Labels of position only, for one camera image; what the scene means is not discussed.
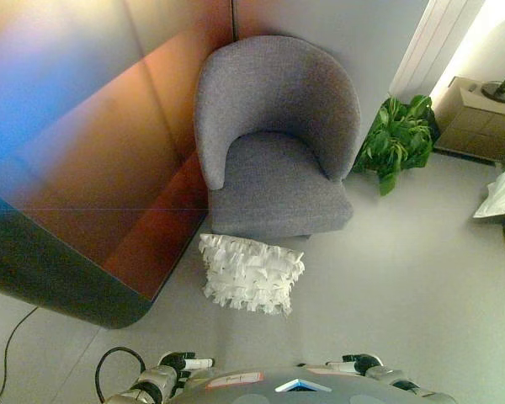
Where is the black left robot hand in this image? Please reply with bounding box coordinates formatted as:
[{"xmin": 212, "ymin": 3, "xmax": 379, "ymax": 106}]
[{"xmin": 157, "ymin": 351, "xmax": 215, "ymax": 382}]

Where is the grey fabric armchair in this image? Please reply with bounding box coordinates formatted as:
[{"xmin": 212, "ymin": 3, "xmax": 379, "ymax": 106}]
[{"xmin": 193, "ymin": 35, "xmax": 362, "ymax": 241}]

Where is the reddish-brown wooden cabinet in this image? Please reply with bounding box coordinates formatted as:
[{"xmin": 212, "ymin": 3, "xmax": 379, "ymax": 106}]
[{"xmin": 0, "ymin": 33, "xmax": 215, "ymax": 331}]

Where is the white bed linen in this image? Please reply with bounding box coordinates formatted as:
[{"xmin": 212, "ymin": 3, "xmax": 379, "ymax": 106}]
[{"xmin": 472, "ymin": 164, "xmax": 505, "ymax": 220}]

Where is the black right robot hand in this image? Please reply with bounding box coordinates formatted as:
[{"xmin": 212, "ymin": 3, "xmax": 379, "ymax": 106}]
[{"xmin": 326, "ymin": 354, "xmax": 385, "ymax": 376}]

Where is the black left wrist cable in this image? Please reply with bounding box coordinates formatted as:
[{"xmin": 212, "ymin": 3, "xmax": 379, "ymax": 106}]
[{"xmin": 95, "ymin": 346, "xmax": 146, "ymax": 404}]

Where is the white fringed pillow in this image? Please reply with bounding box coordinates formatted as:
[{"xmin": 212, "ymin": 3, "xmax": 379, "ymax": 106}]
[{"xmin": 198, "ymin": 233, "xmax": 306, "ymax": 317}]

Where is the beige nightstand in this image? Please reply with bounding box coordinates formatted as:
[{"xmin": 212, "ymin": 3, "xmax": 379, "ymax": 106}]
[{"xmin": 433, "ymin": 76, "xmax": 505, "ymax": 166}]

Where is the thin black floor cable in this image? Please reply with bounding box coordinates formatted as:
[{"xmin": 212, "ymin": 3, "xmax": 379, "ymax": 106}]
[{"xmin": 0, "ymin": 306, "xmax": 39, "ymax": 404}]

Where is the grey robot torso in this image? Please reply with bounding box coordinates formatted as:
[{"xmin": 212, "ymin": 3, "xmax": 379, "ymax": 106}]
[{"xmin": 170, "ymin": 364, "xmax": 460, "ymax": 404}]

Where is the dark table lamp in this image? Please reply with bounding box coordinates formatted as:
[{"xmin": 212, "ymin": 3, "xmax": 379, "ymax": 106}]
[{"xmin": 481, "ymin": 58, "xmax": 505, "ymax": 104}]

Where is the white door frame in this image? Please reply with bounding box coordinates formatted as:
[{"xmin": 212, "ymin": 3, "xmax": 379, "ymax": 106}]
[{"xmin": 388, "ymin": 0, "xmax": 481, "ymax": 101}]

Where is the green potted plant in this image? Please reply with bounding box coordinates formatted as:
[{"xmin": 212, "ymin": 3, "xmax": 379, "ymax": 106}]
[{"xmin": 353, "ymin": 95, "xmax": 441, "ymax": 197}]

